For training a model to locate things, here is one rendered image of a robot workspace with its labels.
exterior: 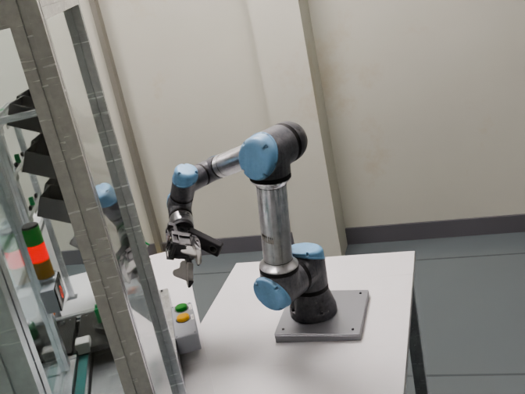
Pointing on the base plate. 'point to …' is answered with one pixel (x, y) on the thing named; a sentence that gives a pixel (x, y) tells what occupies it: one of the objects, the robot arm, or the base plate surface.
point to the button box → (186, 331)
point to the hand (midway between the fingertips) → (195, 274)
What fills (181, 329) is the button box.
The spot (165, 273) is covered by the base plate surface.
